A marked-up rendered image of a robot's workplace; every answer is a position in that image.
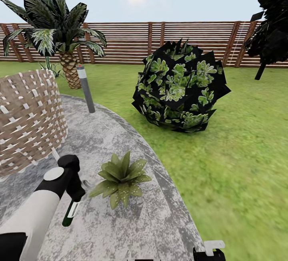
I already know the insectifuge atomizer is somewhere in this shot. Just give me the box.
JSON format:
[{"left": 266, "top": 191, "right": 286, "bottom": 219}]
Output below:
[{"left": 62, "top": 199, "right": 80, "bottom": 227}]

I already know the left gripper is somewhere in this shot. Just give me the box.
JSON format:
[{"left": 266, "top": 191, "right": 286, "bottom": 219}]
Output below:
[{"left": 65, "top": 177, "right": 86, "bottom": 202}]

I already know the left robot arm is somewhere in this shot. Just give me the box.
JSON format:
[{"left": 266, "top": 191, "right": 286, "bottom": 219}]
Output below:
[{"left": 0, "top": 155, "right": 96, "bottom": 261}]

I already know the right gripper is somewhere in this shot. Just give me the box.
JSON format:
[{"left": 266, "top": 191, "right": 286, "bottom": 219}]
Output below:
[{"left": 193, "top": 248, "right": 226, "bottom": 261}]

